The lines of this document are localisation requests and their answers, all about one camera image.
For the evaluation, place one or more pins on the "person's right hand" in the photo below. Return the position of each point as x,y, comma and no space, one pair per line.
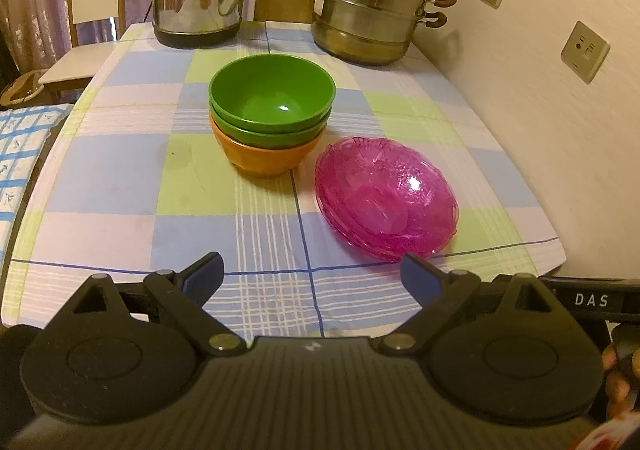
617,392

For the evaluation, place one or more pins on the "blue patterned blanket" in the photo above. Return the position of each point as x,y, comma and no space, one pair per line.
20,145

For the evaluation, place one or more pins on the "large beige wall socket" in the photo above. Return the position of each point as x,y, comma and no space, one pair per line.
585,52

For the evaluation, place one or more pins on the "checked tablecloth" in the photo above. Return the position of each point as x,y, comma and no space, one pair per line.
125,180

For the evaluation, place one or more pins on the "green plastic bowl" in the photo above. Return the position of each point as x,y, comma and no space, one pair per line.
270,136
270,90

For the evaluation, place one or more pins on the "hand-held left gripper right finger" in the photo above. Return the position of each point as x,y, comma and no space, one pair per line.
420,277

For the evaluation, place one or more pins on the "pink translucent plastic plate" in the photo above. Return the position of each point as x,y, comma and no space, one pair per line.
385,190
380,251

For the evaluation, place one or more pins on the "orange plastic bowl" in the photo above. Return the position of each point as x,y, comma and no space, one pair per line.
265,160

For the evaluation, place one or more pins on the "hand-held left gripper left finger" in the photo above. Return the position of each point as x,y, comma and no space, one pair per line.
202,275

